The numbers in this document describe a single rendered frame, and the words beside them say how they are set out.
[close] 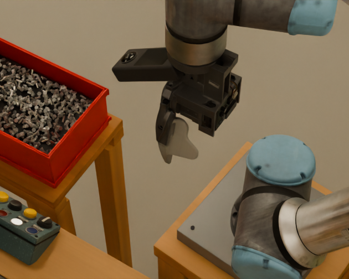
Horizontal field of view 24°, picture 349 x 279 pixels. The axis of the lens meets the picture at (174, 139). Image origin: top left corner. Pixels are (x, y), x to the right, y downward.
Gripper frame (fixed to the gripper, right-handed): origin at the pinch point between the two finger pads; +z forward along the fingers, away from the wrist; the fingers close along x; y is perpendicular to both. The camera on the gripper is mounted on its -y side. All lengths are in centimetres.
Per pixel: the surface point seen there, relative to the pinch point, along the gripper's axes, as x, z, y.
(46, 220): -7.1, 35.6, -24.3
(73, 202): 41, 130, -65
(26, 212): -7.9, 35.3, -28.2
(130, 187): 55, 130, -52
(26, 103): 15, 40, -48
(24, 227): -11.1, 34.2, -26.2
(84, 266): -9.8, 39.3, -14.2
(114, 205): 23, 79, -33
